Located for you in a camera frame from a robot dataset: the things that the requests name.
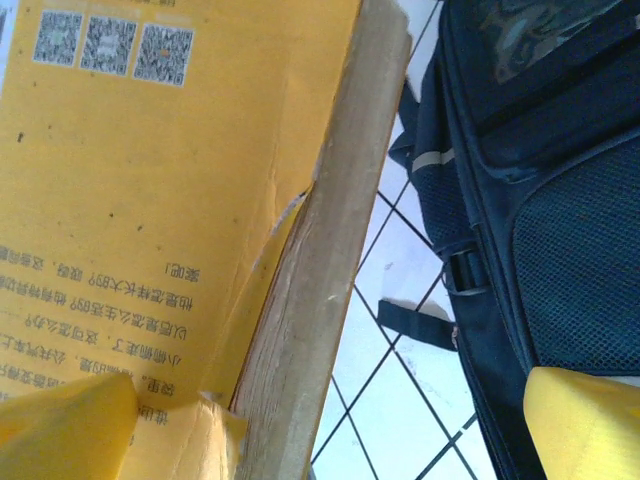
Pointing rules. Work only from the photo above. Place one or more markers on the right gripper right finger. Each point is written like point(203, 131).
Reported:
point(585, 430)

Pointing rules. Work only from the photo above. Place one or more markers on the navy blue backpack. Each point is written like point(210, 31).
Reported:
point(550, 200)

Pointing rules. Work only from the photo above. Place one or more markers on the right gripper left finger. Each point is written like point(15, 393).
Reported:
point(60, 435)

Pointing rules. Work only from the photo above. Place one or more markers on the blue and yellow book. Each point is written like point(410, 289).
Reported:
point(150, 175)

